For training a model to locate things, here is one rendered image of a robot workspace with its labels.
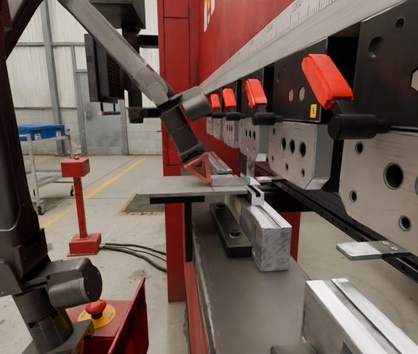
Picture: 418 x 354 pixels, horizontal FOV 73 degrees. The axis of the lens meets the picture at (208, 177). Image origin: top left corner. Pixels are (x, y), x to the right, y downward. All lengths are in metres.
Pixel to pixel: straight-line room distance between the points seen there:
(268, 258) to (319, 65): 0.42
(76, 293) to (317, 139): 0.40
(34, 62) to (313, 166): 8.86
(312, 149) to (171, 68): 1.33
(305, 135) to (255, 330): 0.29
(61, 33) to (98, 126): 2.44
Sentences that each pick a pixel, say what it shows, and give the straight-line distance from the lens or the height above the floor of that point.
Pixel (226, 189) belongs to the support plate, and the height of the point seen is 1.00.
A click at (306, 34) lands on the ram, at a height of 1.28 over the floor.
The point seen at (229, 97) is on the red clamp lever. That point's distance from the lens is 0.64.
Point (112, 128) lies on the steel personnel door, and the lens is 8.15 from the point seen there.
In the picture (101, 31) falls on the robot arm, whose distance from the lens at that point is 0.82.
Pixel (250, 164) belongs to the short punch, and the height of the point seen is 1.06.
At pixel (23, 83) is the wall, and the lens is 9.20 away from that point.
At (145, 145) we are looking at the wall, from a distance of 7.97.
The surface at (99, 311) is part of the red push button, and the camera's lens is 0.66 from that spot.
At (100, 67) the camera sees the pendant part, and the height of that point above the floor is 1.43.
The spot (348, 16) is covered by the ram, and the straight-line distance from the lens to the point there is 0.32.
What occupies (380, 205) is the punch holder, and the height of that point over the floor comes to 1.12.
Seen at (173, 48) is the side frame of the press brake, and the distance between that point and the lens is 1.62.
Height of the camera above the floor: 1.19
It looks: 13 degrees down
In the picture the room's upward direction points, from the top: straight up
